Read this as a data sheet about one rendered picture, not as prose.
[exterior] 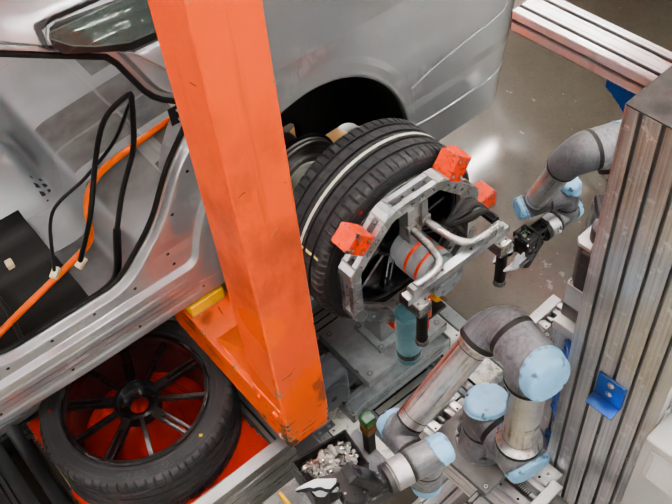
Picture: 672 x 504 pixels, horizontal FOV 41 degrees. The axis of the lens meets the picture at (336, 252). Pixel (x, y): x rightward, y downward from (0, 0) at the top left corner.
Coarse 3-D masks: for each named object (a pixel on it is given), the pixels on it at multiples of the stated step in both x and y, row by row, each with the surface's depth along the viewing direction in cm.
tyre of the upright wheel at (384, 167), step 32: (384, 128) 280; (416, 128) 289; (320, 160) 274; (352, 160) 271; (384, 160) 270; (416, 160) 271; (320, 192) 272; (352, 192) 266; (384, 192) 269; (320, 224) 270; (320, 256) 272; (320, 288) 278
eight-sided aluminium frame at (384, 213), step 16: (432, 176) 271; (400, 192) 268; (416, 192) 267; (432, 192) 271; (464, 192) 284; (384, 208) 264; (400, 208) 264; (368, 224) 266; (384, 224) 263; (464, 224) 300; (352, 256) 270; (368, 256) 268; (352, 272) 268; (352, 288) 273; (352, 304) 279; (368, 304) 294; (384, 304) 302; (368, 320) 291; (384, 320) 299
